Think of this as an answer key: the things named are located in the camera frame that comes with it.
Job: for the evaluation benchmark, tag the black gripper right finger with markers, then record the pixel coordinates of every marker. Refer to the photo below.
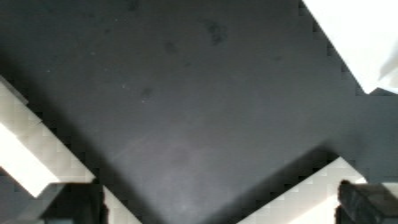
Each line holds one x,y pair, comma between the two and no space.
369,203

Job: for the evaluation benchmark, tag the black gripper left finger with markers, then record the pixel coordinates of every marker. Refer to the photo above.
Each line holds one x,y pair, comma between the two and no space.
76,204

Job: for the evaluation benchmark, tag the white drawer housing box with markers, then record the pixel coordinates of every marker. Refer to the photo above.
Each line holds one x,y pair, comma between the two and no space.
360,25

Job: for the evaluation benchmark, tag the white left barrier block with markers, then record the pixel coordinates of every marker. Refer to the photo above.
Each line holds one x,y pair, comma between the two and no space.
38,160

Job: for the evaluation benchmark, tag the white front barrier wall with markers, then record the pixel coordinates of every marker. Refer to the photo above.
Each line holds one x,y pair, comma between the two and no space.
307,204

